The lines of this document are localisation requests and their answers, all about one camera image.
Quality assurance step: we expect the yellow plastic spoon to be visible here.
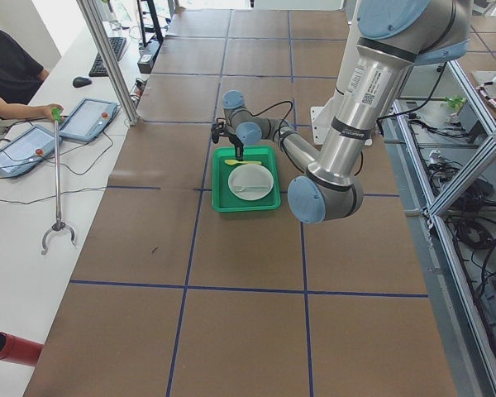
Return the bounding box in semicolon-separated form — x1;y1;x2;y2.
224;159;262;166

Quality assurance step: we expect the person's hand on grabber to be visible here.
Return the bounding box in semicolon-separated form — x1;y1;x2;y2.
42;103;64;122

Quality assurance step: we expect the white round plate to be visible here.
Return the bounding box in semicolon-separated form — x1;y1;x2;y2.
227;165;274;201

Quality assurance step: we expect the green plastic tray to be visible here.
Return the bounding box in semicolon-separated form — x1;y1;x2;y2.
212;146;281;213

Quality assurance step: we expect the translucent plastic fork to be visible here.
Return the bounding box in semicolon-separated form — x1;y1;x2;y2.
234;185;271;193

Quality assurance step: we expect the black computer box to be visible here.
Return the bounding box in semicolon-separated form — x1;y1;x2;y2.
137;40;160;74

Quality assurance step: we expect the far blue teach pendant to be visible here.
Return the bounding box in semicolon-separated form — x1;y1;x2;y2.
60;98;118;142

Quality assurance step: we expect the blue teach pendant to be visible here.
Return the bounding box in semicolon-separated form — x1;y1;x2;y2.
60;98;118;142
0;125;55;178

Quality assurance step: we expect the black computer keyboard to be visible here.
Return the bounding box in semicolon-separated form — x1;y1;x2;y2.
88;36;128;79

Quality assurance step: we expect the black computer mouse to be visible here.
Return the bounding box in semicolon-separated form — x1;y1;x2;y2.
72;76;92;88

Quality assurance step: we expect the green reach grabber tool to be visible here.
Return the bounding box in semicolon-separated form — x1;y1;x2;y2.
41;121;75;256

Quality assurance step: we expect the near blue teach pendant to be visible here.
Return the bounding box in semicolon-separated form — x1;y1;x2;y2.
0;125;55;178

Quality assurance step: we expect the person in black shirt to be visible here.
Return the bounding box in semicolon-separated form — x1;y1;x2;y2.
0;30;49;119

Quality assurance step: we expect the red fire extinguisher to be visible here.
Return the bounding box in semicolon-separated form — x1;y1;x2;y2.
0;332;44;367

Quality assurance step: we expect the aluminium frame post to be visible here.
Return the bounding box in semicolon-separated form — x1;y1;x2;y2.
76;0;139;127

